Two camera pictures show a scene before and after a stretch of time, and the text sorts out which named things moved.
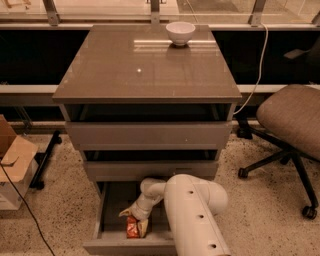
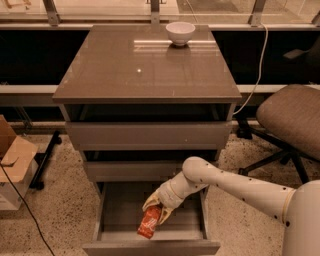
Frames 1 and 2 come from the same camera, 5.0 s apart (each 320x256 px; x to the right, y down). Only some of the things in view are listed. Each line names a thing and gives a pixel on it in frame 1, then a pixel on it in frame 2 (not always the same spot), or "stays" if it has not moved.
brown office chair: (289, 117) stays
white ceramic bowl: (180, 32) stays
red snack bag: (132, 228) to (149, 221)
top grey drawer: (148, 136) stays
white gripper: (138, 210) to (164, 195)
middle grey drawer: (139, 171) stays
